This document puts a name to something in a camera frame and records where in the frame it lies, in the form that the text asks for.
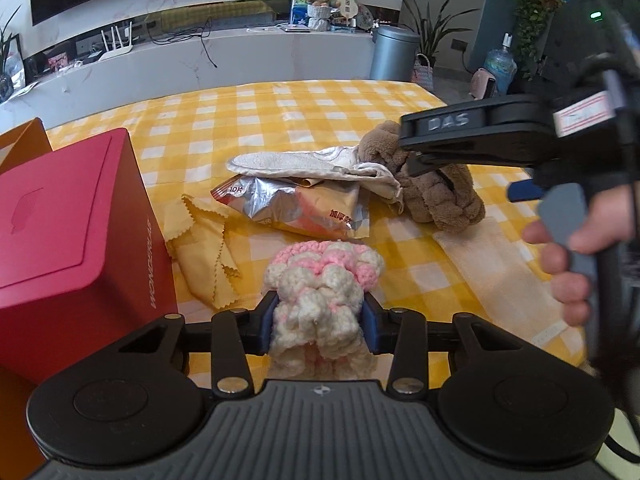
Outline bushy green pothos plant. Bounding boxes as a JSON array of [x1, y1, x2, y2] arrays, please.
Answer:
[[500, 0, 567, 82]]

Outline black power cable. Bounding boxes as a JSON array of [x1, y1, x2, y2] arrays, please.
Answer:
[[172, 16, 219, 69]]

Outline white marble television console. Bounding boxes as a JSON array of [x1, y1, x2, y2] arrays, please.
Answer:
[[0, 25, 382, 134]]

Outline green plant in glass vase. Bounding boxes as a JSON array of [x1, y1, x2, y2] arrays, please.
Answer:
[[0, 5, 24, 102]]

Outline yellow zigzag-edged cloth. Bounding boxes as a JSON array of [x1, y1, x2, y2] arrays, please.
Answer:
[[165, 192, 244, 309]]

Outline blue water jug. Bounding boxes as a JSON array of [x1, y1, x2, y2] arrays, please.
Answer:
[[484, 32, 519, 94]]

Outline brown plush toy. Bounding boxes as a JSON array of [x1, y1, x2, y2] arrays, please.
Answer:
[[360, 120, 487, 234]]

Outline person's right hand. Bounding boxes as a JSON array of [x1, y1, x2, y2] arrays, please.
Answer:
[[522, 195, 640, 328]]

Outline round paper fan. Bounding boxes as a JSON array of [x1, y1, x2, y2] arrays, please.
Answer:
[[336, 0, 360, 29]]

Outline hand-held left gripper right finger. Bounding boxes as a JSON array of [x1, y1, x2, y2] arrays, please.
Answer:
[[361, 293, 522, 398]]

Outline pink white knitted toy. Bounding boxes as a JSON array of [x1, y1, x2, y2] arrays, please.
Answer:
[[262, 240, 387, 377]]

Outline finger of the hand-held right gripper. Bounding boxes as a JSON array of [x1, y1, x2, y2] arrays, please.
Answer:
[[407, 152, 458, 193], [506, 181, 545, 204]]

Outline pink space heater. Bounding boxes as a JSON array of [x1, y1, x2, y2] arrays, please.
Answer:
[[470, 67, 499, 101]]

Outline grey metal trash can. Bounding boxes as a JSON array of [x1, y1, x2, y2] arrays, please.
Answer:
[[370, 25, 421, 82]]

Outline white router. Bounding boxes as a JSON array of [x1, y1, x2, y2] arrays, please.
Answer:
[[97, 20, 136, 64]]

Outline brown teddy bear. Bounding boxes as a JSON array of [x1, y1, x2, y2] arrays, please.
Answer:
[[306, 0, 335, 32]]

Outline red lidded box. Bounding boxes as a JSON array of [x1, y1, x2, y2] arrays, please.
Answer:
[[0, 127, 179, 387]]

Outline silver snack bag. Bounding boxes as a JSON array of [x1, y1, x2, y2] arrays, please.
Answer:
[[210, 175, 372, 241]]

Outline tall leafy floor plant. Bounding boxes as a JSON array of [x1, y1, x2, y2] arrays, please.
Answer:
[[394, 0, 482, 72]]

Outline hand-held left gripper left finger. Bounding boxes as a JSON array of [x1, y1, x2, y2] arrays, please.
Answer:
[[119, 292, 281, 399]]

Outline orange cardboard box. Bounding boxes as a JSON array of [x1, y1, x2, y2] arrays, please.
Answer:
[[0, 117, 53, 480]]

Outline cream fabric mitt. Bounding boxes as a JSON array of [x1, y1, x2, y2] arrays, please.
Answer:
[[225, 144, 407, 207]]

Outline woven basket bag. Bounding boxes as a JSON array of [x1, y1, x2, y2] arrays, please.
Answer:
[[414, 54, 434, 89]]

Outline yellow checked tablecloth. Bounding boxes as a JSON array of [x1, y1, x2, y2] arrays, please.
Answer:
[[0, 79, 587, 392]]

